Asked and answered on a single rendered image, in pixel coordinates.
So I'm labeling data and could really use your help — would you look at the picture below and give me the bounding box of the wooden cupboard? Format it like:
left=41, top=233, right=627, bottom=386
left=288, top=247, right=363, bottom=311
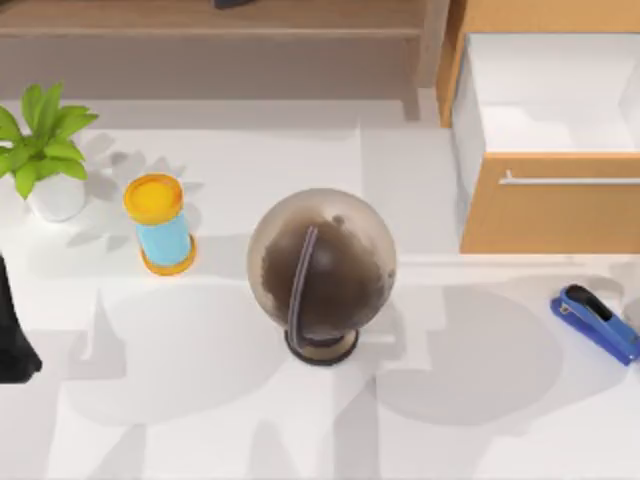
left=435, top=0, right=640, bottom=129

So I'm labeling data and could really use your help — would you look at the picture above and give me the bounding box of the long metal handle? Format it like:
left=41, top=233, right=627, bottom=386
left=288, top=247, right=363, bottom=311
left=498, top=169, right=640, bottom=186

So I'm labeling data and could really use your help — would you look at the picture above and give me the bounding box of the pulled-out drawer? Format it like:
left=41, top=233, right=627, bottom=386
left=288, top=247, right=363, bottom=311
left=451, top=32, right=640, bottom=254

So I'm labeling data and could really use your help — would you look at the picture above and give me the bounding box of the wooden open shelf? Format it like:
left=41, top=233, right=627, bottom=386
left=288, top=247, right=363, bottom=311
left=0, top=0, right=448, bottom=121

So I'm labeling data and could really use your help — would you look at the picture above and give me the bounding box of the orange and blue hourglass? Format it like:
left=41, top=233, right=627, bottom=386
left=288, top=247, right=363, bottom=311
left=123, top=172, right=198, bottom=277

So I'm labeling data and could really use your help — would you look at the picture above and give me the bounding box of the blue stapler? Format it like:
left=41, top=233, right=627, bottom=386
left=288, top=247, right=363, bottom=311
left=550, top=284, right=640, bottom=367

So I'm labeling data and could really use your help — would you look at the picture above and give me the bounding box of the pale wooden drawer front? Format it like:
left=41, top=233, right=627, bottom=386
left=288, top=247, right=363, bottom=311
left=459, top=152, right=640, bottom=255

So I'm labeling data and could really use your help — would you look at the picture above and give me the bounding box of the brown globe on stand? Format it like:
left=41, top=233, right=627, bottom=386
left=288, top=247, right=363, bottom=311
left=246, top=187, right=398, bottom=364

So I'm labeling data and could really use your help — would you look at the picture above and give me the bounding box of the green plant in white pot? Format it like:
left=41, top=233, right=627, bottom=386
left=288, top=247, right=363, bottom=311
left=0, top=82, right=100, bottom=223

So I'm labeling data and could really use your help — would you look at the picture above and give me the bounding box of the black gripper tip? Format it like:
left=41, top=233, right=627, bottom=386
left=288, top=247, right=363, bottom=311
left=0, top=255, right=43, bottom=386

